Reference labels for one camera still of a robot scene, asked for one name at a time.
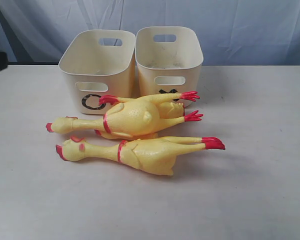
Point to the yellow rubber chicken top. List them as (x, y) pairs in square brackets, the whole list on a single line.
[(64, 125)]

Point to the yellow rubber chicken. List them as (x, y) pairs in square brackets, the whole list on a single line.
[(64, 125), (155, 156)]

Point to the broken chicken body piece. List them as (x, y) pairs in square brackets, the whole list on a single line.
[(172, 110)]

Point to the yellow rubber chicken front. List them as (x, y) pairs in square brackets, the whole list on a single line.
[(155, 156)]

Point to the cream bin marked X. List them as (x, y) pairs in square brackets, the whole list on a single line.
[(168, 59)]

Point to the cream bin marked O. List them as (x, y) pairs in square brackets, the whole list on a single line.
[(99, 62)]

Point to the blue backdrop curtain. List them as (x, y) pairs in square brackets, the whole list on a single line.
[(231, 32)]

